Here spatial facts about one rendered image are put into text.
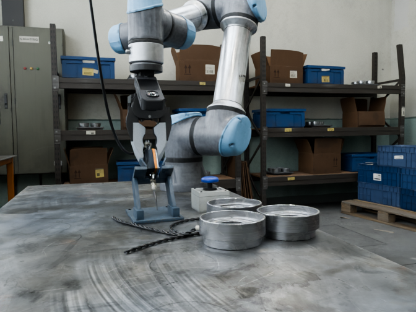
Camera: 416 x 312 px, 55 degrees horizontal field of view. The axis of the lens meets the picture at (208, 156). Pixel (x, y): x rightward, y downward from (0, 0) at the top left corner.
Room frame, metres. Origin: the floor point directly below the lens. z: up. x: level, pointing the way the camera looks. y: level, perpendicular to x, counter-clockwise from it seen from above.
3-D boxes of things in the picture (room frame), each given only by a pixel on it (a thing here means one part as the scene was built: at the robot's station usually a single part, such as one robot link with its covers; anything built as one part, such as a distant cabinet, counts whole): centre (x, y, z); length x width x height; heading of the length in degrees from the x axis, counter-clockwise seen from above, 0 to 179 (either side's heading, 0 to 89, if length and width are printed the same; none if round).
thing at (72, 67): (4.14, 1.23, 1.61); 0.52 x 0.38 x 0.22; 109
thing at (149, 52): (0.87, 0.13, 1.14); 0.08 x 0.08 x 0.05
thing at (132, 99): (0.88, 0.13, 1.06); 0.09 x 0.08 x 0.12; 19
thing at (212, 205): (0.75, -0.05, 0.82); 0.10 x 0.10 x 0.04
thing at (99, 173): (4.11, 1.24, 0.64); 0.49 x 0.40 x 0.37; 111
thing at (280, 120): (4.73, -0.84, 1.11); 0.52 x 0.38 x 0.22; 106
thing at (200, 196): (0.89, 0.00, 0.82); 0.08 x 0.07 x 0.05; 16
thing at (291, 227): (0.67, -0.13, 0.82); 0.10 x 0.10 x 0.04
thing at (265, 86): (4.90, -1.44, 1.00); 1.92 x 0.57 x 2.00; 106
